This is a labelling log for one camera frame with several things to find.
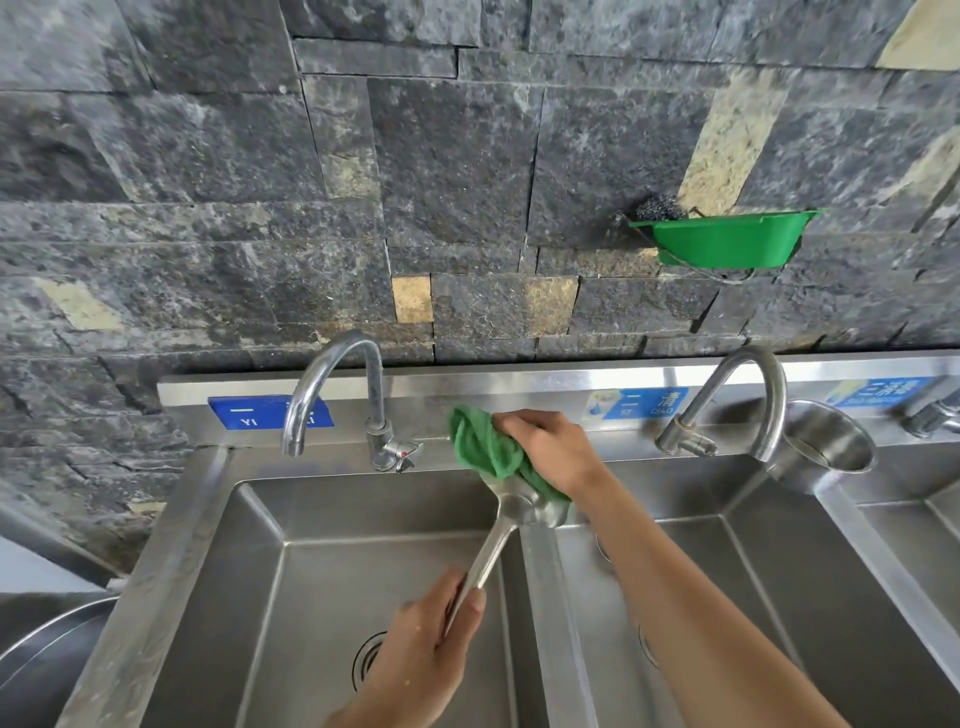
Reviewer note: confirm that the person's left hand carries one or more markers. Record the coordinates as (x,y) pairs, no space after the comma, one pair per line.
(420,660)

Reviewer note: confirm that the person's right hand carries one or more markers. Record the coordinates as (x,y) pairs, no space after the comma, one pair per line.
(562,454)

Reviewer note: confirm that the bright green cloth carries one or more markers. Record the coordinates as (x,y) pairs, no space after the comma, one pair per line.
(480,450)

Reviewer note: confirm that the chrome gooseneck faucet red dot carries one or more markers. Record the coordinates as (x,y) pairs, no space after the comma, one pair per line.
(375,390)

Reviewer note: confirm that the person's right forearm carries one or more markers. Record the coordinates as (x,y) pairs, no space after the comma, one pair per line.
(690,615)

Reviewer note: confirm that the steel sink drain strainer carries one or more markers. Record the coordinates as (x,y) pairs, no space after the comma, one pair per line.
(364,660)
(645,652)

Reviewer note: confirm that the blue sign with droplet picture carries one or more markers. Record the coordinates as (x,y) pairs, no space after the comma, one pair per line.
(637,403)

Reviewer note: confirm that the stainless steel sink unit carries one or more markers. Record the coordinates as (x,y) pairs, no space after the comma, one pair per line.
(337,510)

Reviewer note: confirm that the plain chrome gooseneck faucet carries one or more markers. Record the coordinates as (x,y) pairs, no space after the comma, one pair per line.
(772,405)

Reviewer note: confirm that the steel cylindrical cup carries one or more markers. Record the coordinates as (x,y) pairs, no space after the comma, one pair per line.
(825,450)

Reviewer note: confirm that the dark steel wool scourer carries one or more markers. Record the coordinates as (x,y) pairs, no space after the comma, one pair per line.
(660,208)

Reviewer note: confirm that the green plastic object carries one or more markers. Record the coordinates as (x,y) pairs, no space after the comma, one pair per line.
(727,240)

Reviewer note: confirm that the blue rectangular sign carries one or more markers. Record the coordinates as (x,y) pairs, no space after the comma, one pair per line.
(240,412)

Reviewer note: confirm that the blue sign with yellow picture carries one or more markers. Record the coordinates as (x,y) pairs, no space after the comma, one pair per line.
(885,392)

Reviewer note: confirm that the chrome faucet with filter tip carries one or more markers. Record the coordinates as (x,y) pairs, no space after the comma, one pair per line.
(930,420)

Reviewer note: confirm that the large steel pot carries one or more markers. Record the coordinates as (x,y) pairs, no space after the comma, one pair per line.
(45,675)

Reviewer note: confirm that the grey metal frame bar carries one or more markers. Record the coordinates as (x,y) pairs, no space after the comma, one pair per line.
(52,544)

